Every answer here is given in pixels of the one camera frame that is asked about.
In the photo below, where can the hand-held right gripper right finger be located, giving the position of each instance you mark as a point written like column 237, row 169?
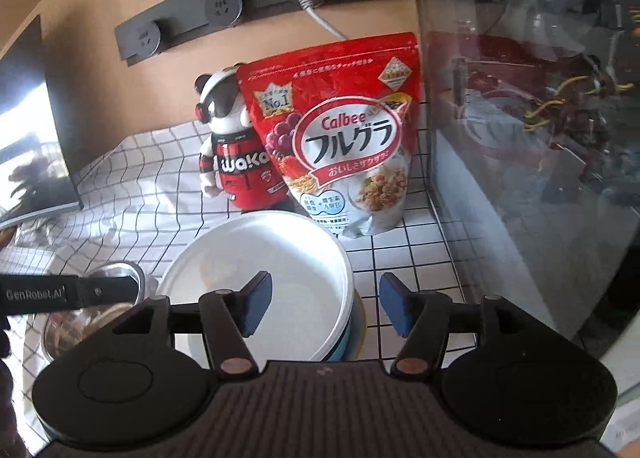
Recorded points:
column 395, row 308

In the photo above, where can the blue bowl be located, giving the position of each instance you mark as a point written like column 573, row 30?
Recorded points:
column 341, row 345

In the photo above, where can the red cereal bag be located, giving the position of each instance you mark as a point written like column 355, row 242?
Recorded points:
column 340, row 77

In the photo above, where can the white bowl with yellow rim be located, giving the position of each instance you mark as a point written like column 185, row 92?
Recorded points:
column 359, row 328

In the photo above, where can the red bear figurine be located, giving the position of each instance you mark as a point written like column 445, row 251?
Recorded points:
column 240, row 172

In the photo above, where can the white straight-sided printed bowl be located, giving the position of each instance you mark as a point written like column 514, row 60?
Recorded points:
column 300, row 263

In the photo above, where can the stainless steel bowl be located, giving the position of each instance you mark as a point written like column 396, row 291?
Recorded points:
column 65, row 328

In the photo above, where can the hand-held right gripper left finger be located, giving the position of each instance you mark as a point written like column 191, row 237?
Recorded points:
column 257, row 303

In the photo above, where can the dark wall power rail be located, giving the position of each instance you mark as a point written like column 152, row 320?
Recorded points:
column 190, row 17

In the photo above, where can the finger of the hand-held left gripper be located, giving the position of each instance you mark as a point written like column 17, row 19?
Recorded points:
column 107, row 290

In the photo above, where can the white checkered tablecloth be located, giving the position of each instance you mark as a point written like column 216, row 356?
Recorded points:
column 150, row 188

